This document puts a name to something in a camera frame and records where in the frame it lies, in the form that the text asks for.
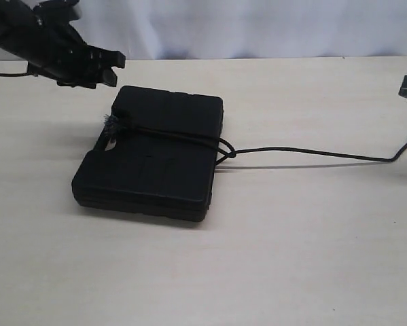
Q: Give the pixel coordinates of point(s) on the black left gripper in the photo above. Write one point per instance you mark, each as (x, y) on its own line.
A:
(69, 60)

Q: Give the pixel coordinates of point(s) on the black plastic carrying case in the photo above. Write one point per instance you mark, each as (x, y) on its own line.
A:
(163, 165)

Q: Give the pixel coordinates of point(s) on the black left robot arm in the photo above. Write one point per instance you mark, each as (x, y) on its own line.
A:
(21, 26)

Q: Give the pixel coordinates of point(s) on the white backdrop curtain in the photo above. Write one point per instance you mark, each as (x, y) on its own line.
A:
(156, 30)

